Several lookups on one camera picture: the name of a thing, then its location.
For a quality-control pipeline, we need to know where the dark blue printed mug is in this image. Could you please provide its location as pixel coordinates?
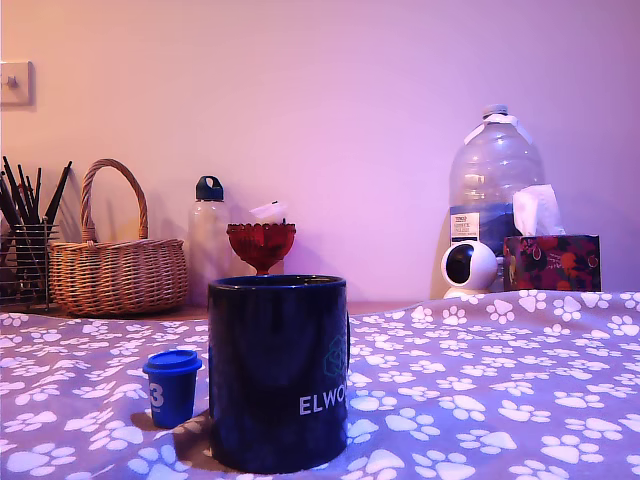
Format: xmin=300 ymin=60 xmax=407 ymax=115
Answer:
xmin=207 ymin=273 xmax=351 ymax=475

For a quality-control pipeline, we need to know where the small white round camera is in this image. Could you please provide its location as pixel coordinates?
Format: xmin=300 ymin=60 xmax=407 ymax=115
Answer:
xmin=439 ymin=242 xmax=500 ymax=300

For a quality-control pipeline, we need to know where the clear bottle with dark cap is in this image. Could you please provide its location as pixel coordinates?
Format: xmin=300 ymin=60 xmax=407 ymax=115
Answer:
xmin=188 ymin=174 xmax=234 ymax=307

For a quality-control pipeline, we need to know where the large clear water bottle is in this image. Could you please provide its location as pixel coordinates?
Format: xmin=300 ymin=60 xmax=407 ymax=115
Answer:
xmin=448 ymin=103 xmax=547 ymax=294

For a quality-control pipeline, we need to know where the white plastic wrapper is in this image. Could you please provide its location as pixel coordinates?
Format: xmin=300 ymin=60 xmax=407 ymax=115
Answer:
xmin=248 ymin=199 xmax=290 ymax=224

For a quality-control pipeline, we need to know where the wicker basket with handle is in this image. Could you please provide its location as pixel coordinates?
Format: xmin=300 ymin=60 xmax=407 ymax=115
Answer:
xmin=48 ymin=158 xmax=190 ymax=317

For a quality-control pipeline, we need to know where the blue coffee capsule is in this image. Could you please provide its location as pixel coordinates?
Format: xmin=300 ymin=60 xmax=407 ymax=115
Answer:
xmin=142 ymin=349 xmax=204 ymax=430

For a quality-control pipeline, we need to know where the wire utensil rack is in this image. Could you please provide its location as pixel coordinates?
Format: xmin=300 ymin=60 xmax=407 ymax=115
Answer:
xmin=0 ymin=222 xmax=60 ymax=314

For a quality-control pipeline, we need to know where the black utensil handle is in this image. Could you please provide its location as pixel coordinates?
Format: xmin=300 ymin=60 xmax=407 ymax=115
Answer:
xmin=43 ymin=159 xmax=74 ymax=226
xmin=1 ymin=154 xmax=30 ymax=226
xmin=17 ymin=163 xmax=37 ymax=226
xmin=30 ymin=167 xmax=43 ymax=226

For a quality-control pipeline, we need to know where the wall light switch plate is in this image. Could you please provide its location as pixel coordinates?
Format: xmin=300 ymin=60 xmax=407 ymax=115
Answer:
xmin=0 ymin=60 xmax=36 ymax=107

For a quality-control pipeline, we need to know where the blue paw-print cloth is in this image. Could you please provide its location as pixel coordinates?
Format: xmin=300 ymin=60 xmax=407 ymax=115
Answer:
xmin=0 ymin=288 xmax=640 ymax=480

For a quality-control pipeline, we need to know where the red glass goblet dish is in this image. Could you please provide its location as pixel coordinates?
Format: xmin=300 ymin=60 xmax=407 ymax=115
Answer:
xmin=225 ymin=222 xmax=298 ymax=277

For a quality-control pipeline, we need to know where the floral tissue box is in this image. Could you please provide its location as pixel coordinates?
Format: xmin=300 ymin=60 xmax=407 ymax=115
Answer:
xmin=502 ymin=233 xmax=603 ymax=293

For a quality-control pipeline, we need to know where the white tissue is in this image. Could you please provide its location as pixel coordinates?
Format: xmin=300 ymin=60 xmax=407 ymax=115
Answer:
xmin=512 ymin=183 xmax=568 ymax=237

